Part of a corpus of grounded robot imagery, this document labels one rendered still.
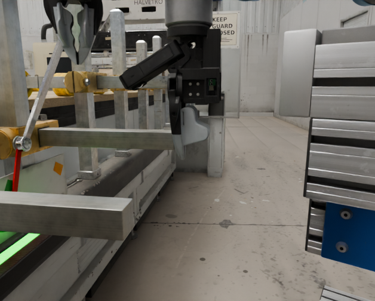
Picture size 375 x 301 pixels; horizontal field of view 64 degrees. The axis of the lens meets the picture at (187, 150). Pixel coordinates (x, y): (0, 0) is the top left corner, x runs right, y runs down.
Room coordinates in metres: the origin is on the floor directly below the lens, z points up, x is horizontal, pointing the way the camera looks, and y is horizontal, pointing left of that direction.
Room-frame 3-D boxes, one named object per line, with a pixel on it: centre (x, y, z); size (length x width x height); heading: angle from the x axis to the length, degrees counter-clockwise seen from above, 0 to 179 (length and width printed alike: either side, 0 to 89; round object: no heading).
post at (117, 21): (1.01, 0.22, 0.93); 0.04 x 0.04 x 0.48; 81
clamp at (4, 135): (0.53, 0.30, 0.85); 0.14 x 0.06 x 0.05; 171
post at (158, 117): (1.50, 0.15, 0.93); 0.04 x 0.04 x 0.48; 81
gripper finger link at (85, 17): (0.51, 0.16, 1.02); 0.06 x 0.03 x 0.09; 12
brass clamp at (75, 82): (0.78, 0.26, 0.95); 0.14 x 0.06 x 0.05; 171
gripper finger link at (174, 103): (0.49, 0.02, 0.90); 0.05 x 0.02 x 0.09; 171
